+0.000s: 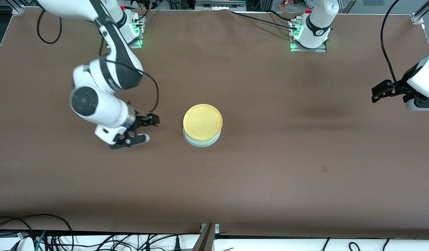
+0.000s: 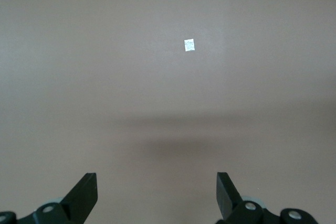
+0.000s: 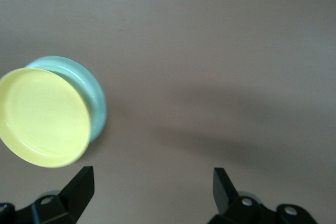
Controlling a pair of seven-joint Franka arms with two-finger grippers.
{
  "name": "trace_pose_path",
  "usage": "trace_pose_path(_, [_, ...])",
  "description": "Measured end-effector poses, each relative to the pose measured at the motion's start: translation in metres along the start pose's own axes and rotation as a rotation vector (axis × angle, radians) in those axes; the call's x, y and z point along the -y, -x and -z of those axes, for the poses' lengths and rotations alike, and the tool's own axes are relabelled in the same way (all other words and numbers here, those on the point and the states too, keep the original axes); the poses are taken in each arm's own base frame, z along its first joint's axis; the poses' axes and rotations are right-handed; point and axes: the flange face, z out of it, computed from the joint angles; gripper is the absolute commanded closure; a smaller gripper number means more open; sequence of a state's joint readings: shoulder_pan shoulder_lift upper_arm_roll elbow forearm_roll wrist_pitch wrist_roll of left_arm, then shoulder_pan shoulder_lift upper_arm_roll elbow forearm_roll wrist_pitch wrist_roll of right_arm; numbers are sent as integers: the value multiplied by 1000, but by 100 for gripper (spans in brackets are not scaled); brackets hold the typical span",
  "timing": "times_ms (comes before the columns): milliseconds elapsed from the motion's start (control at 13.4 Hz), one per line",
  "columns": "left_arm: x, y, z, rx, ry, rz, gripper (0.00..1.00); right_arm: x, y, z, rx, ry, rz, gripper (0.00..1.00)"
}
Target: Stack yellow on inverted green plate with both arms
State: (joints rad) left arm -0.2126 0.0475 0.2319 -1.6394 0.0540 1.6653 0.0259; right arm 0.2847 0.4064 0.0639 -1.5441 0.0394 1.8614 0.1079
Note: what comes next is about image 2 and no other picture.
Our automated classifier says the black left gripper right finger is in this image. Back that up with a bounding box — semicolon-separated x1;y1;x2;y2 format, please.
216;172;319;224

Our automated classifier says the small clear tape patch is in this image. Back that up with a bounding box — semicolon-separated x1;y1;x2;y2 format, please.
184;39;196;52

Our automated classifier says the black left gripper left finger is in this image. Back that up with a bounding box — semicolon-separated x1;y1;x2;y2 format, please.
0;173;99;224

